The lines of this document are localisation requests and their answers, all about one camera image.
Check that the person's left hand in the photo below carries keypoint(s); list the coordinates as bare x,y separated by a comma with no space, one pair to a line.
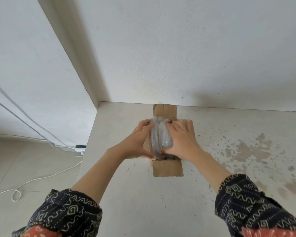
134,141

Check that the person's right hand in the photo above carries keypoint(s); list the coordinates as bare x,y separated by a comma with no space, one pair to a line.
183,143

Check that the person's left thumb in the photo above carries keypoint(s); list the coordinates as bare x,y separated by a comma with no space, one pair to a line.
148,154

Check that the person's right thumb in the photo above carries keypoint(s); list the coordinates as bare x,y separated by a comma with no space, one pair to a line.
166,152

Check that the clear plastic bubble wrap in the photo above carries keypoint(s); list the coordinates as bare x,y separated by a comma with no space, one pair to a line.
160,138

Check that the brown cardboard box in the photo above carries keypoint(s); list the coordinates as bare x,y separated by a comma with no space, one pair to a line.
168,167

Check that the person's right forearm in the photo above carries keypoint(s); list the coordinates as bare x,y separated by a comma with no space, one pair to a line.
227,185

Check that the person's left forearm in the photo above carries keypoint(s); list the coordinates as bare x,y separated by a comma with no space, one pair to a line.
93,180

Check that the white power strip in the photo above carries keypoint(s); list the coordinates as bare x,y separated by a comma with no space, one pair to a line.
80,148

